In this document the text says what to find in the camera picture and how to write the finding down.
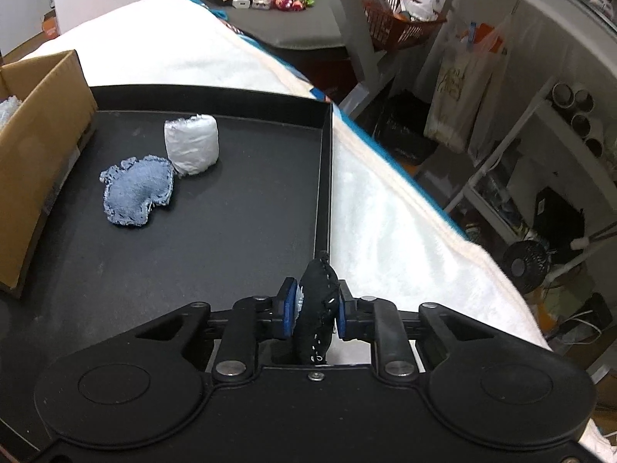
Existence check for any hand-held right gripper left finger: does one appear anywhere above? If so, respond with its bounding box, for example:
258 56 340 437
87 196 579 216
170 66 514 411
135 277 300 382

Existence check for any cream tote bag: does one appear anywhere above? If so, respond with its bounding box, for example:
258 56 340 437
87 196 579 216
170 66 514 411
423 47 498 152

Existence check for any white fleece blanket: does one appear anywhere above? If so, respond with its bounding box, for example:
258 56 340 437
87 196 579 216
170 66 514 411
37 0 617 463

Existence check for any grey-blue fluffy plush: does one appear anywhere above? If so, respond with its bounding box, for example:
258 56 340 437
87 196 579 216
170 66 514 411
0 95 24 131

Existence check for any brown cardboard box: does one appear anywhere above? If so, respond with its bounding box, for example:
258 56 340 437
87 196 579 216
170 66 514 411
0 49 99 299

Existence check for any small black fan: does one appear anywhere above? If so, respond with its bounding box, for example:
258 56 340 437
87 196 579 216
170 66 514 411
501 240 551 296

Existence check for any black cloth toy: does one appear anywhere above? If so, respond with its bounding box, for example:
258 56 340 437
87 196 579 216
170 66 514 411
292 250 341 367

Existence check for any white desk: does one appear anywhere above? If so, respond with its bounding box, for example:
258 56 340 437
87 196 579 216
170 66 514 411
313 0 617 123

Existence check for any red plastic basket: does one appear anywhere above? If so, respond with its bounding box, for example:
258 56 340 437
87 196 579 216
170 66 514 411
361 0 447 52

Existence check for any frayed denim pouch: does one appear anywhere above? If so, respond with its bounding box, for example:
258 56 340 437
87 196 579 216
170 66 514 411
99 154 177 228

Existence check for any white metal shelf rack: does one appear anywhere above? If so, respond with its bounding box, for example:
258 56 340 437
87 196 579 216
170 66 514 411
446 76 617 387

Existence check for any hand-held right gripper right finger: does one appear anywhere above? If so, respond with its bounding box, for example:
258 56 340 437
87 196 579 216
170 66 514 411
336 283 492 380

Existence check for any white rolled cloth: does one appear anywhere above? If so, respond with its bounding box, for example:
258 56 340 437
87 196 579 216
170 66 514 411
163 114 221 178

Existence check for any black tray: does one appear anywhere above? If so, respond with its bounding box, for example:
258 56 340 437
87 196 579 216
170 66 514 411
0 84 335 444

